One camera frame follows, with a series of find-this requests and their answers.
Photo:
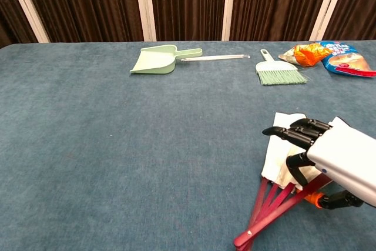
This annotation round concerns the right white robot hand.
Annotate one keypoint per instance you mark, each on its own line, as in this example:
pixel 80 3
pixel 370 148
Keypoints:
pixel 346 157

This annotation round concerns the red ribbed paper folding fan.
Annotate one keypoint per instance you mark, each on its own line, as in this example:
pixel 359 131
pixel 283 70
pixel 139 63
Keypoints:
pixel 276 160

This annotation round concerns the green hand brush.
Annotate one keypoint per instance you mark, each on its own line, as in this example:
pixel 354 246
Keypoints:
pixel 276 71

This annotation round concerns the blue snack bag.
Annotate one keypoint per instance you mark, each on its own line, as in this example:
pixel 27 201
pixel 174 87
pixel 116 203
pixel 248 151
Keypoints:
pixel 346 60

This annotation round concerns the orange snack bag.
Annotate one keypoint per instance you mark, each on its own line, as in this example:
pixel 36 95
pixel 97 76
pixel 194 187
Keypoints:
pixel 308 55

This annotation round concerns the dark brown curtain panel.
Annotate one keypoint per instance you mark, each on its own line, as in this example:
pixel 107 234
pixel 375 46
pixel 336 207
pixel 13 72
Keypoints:
pixel 188 4
pixel 88 4
pixel 8 18
pixel 355 7
pixel 276 4

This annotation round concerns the clear thin plastic rod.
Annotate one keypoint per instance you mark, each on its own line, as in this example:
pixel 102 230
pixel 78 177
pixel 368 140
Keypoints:
pixel 214 57

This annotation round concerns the green plastic dustpan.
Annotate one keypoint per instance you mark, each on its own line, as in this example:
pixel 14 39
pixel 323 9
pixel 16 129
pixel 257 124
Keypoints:
pixel 155 60

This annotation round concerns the blue felt table cover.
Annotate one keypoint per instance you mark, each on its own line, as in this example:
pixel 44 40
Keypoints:
pixel 117 145

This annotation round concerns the white partition frame post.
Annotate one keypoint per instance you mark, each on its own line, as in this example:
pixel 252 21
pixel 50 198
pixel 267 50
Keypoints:
pixel 229 4
pixel 144 7
pixel 29 10
pixel 329 4

